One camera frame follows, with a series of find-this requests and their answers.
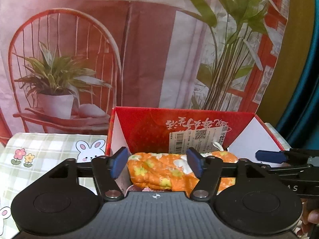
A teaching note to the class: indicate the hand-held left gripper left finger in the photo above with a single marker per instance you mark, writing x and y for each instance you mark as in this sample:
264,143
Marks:
119,163

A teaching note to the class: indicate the person's right hand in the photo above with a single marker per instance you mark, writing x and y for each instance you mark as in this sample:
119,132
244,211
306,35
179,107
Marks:
313,220

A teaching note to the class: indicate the printed room scene backdrop cloth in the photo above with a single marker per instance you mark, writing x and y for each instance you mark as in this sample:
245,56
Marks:
149,54

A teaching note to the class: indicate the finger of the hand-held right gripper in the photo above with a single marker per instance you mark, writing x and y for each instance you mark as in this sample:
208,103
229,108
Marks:
270,156

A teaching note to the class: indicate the green checked bunny tablecloth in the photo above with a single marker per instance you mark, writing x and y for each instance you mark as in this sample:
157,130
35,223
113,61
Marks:
49,149

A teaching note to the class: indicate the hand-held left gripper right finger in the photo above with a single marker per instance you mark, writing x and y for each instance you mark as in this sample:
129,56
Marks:
195,163

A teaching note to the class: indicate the red strawberry print cardboard box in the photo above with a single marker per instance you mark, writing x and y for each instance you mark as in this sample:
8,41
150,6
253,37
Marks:
149,129

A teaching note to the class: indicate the orange floral cloth pouch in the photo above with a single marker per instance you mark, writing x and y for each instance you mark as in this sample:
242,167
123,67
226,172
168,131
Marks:
159,169

